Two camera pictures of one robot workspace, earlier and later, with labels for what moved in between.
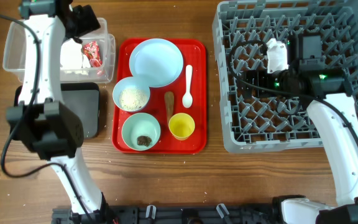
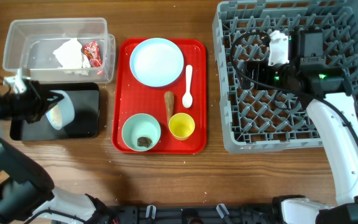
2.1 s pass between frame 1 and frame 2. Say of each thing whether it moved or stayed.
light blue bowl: moved
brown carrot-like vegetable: stayed
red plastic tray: stayed
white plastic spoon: stayed
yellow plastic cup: stayed
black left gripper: moved
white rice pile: moved
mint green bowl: stayed
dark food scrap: stayed
